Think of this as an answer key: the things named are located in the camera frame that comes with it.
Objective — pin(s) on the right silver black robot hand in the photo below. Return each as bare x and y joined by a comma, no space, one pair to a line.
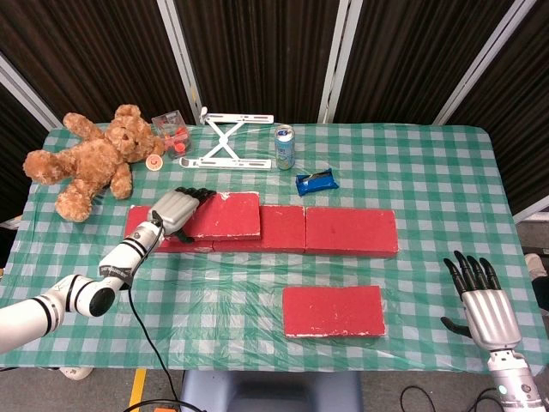
493,317

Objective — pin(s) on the brown teddy bear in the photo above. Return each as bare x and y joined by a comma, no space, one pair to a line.
92,163

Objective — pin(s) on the white folding stand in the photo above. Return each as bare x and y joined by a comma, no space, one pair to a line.
224,143

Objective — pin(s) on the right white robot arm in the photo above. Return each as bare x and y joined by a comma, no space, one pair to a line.
517,382

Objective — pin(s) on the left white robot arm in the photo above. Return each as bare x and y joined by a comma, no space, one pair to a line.
25,315

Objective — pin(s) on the green white checked tablecloth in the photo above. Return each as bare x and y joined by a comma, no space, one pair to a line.
429,171

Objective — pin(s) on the clear box with orange caps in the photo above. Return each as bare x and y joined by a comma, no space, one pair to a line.
171,133

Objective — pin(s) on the blue snack packet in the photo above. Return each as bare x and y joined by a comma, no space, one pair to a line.
317,182

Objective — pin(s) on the round orange smiley tag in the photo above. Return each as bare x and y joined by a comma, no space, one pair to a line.
154,162

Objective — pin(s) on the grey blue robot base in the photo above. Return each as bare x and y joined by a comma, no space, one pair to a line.
270,392

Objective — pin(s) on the white shoe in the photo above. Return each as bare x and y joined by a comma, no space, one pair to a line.
534,264
75,372

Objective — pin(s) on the red brick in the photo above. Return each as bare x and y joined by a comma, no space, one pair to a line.
135,219
229,214
283,229
332,311
349,232

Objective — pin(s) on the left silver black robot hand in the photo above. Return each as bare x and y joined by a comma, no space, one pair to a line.
173,212

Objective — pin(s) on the dark partition screen white frame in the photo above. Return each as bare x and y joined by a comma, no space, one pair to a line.
266,51

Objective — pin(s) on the light blue drink can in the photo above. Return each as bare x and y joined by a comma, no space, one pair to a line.
285,150

